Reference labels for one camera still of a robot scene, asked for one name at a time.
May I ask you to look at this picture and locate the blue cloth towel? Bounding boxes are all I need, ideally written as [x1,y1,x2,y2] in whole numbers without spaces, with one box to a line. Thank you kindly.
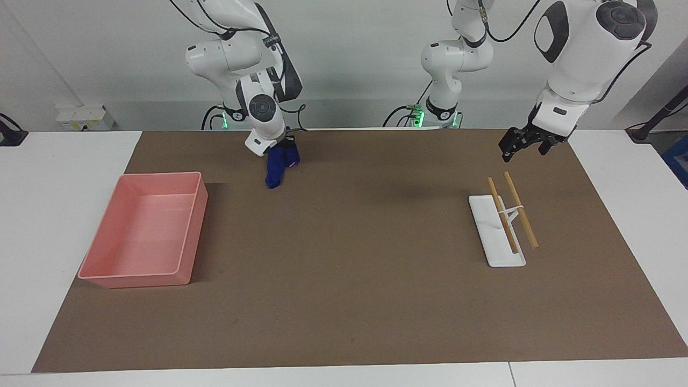
[265,145,300,189]

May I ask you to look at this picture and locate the white towel rack base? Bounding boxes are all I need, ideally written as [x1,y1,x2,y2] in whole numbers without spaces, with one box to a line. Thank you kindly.
[469,195,526,268]

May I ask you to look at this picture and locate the wooden dowel rod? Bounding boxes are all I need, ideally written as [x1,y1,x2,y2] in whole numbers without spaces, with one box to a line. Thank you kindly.
[488,177,519,254]
[504,171,539,249]

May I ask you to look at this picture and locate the black stand leg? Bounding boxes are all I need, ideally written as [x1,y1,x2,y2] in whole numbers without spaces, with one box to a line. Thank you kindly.
[626,86,688,143]

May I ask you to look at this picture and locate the blue crate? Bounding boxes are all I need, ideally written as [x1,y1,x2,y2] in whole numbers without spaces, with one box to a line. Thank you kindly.
[662,134,688,189]

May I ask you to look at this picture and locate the brown table mat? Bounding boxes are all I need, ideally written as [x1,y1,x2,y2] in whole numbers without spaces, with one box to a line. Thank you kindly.
[31,128,688,374]

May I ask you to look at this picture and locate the pink plastic bin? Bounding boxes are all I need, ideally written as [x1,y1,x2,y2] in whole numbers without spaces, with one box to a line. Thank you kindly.
[78,171,209,289]

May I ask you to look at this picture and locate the black base power cable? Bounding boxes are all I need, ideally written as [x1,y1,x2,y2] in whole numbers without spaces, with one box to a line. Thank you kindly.
[202,105,226,131]
[383,105,417,128]

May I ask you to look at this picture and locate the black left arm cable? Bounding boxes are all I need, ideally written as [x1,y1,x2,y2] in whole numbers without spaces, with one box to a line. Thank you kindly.
[477,0,654,103]

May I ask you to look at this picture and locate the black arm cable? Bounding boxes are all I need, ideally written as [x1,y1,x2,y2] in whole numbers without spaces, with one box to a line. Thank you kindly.
[477,0,654,103]
[169,0,237,39]

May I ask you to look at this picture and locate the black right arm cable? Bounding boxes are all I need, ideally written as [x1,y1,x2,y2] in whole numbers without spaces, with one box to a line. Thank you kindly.
[169,0,237,39]

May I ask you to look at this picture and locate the black clamp mount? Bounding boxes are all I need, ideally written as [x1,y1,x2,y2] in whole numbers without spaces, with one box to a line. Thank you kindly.
[0,113,28,147]

